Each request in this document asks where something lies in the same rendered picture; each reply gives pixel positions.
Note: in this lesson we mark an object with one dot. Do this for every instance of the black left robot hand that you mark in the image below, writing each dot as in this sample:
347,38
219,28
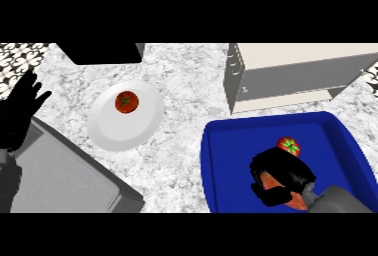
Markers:
19,110

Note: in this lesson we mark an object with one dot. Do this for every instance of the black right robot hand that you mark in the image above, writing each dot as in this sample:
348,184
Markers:
285,166

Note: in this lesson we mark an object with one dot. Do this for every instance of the orange sweet potato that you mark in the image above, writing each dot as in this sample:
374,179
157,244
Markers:
297,202

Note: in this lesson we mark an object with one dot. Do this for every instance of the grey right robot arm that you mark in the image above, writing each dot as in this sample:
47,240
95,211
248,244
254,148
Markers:
334,200

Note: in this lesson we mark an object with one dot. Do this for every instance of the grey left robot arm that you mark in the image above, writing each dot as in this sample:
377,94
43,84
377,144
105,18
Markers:
63,170

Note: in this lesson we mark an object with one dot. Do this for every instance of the blue tray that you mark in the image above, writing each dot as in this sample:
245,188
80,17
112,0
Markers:
241,160

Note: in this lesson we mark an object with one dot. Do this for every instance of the red tomato with bright leaves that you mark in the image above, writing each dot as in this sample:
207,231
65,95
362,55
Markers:
289,145

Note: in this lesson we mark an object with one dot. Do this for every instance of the white plate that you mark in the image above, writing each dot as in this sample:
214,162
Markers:
126,116

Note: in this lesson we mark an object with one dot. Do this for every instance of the dark red tomato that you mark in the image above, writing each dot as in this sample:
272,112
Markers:
126,102

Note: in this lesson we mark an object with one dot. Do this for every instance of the black appliance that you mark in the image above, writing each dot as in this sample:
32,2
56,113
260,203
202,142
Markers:
105,53

